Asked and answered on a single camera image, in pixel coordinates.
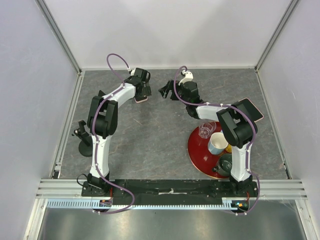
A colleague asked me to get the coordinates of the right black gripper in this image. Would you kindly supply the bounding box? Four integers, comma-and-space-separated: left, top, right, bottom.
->
158, 79, 190, 106

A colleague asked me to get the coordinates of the pink case smartphone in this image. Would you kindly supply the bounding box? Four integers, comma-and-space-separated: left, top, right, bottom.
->
134, 96, 148, 104
239, 98, 264, 123

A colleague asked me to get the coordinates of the black folding phone stand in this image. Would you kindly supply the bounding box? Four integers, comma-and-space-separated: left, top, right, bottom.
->
98, 90, 105, 97

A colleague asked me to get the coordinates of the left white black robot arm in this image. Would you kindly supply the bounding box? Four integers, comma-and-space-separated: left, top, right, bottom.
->
87, 68, 152, 197

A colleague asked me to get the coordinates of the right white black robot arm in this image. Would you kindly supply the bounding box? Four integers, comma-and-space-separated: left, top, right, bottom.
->
158, 80, 263, 197

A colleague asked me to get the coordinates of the black round base phone holder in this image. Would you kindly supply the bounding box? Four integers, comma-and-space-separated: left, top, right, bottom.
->
71, 120, 93, 157

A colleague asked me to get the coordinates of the clear glass cup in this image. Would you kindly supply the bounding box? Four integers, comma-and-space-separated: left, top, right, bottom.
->
198, 121, 217, 139

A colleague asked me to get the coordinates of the light blue white mug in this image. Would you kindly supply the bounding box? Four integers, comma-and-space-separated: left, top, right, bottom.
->
207, 132, 229, 155

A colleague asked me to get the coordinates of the red round tray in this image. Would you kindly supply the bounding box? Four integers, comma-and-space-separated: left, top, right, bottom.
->
187, 126, 232, 179

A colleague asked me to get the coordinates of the yellow cup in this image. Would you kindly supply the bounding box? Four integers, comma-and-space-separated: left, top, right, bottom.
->
225, 144, 232, 153

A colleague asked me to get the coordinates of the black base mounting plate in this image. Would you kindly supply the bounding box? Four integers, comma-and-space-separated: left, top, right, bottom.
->
81, 179, 258, 205

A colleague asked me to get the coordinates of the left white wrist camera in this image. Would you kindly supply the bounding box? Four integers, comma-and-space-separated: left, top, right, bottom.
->
127, 68, 136, 76

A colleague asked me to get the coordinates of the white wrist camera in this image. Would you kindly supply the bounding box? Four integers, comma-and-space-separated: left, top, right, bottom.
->
178, 70, 194, 86
127, 68, 136, 76

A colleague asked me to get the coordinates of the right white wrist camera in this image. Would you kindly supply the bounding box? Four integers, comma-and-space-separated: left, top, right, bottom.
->
178, 70, 194, 86

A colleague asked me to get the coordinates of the slotted cable duct rail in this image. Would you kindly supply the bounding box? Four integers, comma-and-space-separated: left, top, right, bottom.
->
46, 198, 244, 210

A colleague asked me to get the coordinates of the left aluminium corner post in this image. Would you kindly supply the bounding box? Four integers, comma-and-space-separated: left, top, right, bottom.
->
34, 0, 83, 74

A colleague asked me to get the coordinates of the aluminium corner post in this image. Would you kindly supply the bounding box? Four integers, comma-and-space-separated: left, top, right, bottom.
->
254, 0, 300, 73
34, 0, 83, 74

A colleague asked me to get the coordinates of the aluminium frame front rail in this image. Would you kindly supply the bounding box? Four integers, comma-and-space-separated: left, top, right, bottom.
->
36, 179, 307, 200

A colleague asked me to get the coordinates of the right aluminium corner post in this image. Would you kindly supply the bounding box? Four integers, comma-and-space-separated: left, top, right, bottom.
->
254, 0, 300, 73

